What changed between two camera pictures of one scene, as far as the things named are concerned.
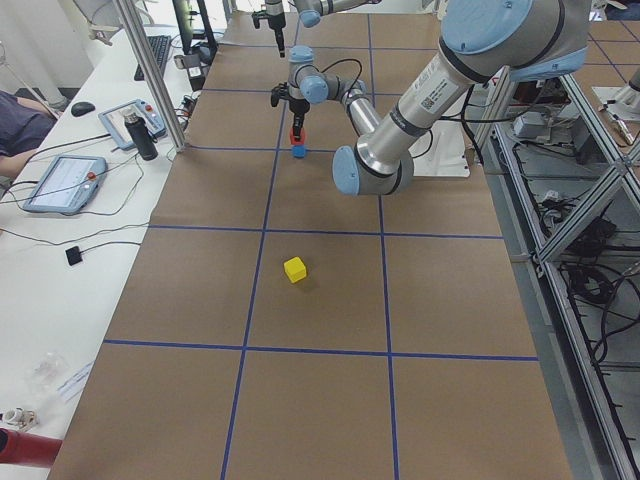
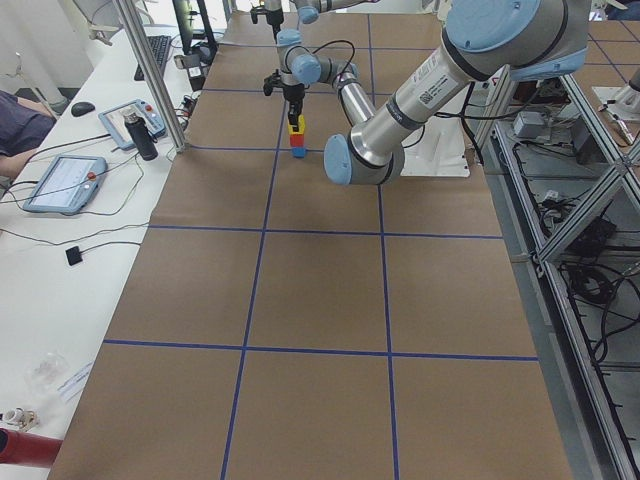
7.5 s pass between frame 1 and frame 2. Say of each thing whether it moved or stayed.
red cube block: stayed
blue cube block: stayed
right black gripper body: stayed
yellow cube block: moved
